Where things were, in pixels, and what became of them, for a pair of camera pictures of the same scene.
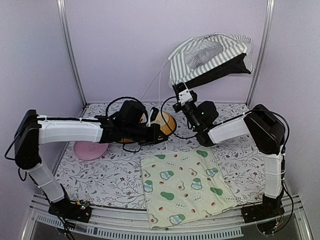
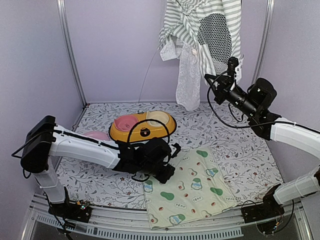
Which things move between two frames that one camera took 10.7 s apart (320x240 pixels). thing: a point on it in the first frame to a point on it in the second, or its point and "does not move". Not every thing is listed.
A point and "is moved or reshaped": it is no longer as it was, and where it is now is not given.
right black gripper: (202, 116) to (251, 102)
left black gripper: (154, 138) to (164, 177)
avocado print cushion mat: (183, 186) does not move
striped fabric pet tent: (203, 58) is moved or reshaped
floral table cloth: (116, 179) does not move
